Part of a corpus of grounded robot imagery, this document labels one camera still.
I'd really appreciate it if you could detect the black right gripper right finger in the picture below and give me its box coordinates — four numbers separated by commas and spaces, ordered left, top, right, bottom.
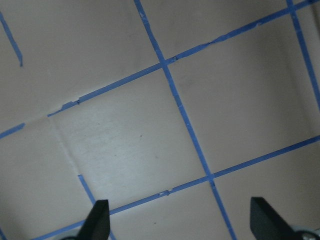
250, 197, 296, 240

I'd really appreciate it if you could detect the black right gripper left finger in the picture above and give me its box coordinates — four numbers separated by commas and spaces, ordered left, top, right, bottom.
77, 199, 111, 240

